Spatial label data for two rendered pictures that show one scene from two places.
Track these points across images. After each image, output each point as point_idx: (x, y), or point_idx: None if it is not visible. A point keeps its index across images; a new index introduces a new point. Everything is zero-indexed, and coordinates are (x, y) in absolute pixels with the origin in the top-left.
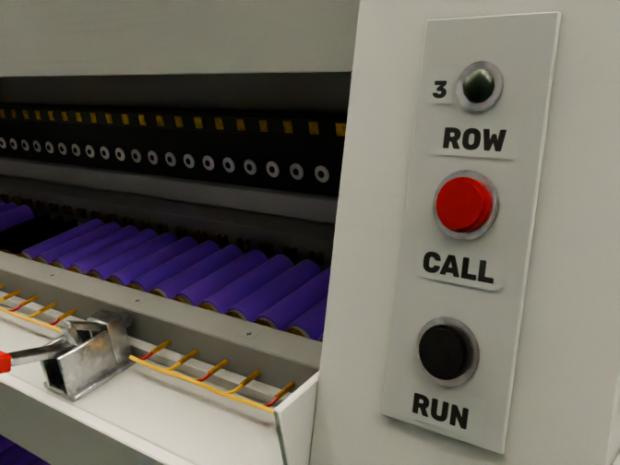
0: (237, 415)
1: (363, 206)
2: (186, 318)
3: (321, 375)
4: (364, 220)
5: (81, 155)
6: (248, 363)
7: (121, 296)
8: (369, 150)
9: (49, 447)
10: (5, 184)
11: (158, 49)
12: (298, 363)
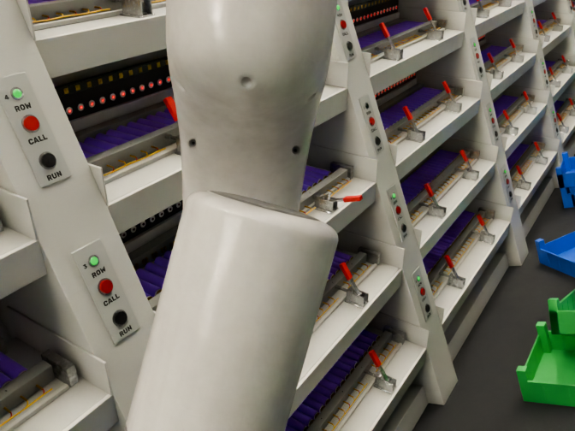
0: (345, 189)
1: (363, 128)
2: (322, 185)
3: (369, 156)
4: (364, 130)
5: (172, 209)
6: (335, 182)
7: (305, 195)
8: (360, 120)
9: (334, 229)
10: (145, 252)
11: (317, 120)
12: (343, 173)
